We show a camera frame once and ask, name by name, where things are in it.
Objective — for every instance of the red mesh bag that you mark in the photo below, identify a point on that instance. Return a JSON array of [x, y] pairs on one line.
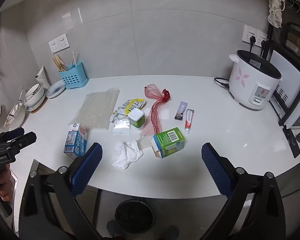
[[153, 92]]

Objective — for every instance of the person's left hand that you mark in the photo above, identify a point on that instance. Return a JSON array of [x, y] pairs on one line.
[[7, 190]]

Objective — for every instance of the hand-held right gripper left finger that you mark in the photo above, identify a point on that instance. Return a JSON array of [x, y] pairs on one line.
[[86, 170]]

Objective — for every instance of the black trash bin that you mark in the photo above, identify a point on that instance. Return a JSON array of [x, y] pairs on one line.
[[135, 216]]

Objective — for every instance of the crumpled white tissue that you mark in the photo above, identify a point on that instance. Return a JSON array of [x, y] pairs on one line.
[[126, 155]]

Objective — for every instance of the blue utensil holder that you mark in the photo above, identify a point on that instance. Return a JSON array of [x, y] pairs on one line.
[[73, 78]]

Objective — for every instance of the white microwave oven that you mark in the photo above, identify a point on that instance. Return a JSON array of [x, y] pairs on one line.
[[287, 72]]

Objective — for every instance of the clear plastic bag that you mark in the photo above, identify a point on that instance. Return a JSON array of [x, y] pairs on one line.
[[121, 128]]

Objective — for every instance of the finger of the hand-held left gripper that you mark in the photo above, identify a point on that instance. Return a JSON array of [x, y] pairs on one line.
[[12, 133], [23, 141]]

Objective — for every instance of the white chopsticks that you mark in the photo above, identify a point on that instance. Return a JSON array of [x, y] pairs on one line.
[[74, 58]]

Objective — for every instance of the stack of white bowls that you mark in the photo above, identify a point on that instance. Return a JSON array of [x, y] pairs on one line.
[[35, 96]]

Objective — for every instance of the clear bubble wrap sheet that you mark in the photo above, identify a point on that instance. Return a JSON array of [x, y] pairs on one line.
[[95, 108]]

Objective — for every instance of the white floral rice cooker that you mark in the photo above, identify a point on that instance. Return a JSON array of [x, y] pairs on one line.
[[250, 82]]

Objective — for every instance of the white wall socket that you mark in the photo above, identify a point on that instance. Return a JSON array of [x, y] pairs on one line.
[[63, 42], [248, 32], [53, 47], [262, 38]]

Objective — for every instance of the hanging white cloth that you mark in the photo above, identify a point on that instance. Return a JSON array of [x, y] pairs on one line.
[[276, 7]]

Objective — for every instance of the yellow snack wrapper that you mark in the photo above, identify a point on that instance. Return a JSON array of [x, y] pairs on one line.
[[131, 103]]

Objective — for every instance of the bundle of wooden chopsticks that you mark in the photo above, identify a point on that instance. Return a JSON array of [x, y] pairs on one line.
[[60, 63]]

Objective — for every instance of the green jar with white lid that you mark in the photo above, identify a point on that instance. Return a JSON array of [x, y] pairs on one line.
[[137, 117]]

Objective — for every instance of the beige paper piece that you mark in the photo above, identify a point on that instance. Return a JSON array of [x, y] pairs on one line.
[[144, 144]]

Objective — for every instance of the green drink carton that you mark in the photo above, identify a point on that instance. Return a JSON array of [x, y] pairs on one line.
[[170, 140]]

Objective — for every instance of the white pitcher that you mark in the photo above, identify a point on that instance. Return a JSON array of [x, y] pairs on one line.
[[43, 76]]

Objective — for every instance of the white toothpaste tube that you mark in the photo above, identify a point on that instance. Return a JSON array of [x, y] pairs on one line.
[[189, 120]]

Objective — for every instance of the grey slipper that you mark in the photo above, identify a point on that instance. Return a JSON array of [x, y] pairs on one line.
[[114, 228]]

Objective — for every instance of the white bowl with lid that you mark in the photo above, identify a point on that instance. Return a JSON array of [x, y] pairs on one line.
[[16, 113]]

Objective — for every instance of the purple sachet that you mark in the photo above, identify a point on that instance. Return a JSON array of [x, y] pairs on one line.
[[181, 110]]

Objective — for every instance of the blue and white milk carton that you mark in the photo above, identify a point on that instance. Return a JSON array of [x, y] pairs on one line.
[[76, 142]]

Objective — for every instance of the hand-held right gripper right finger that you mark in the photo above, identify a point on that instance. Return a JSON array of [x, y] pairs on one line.
[[216, 170]]

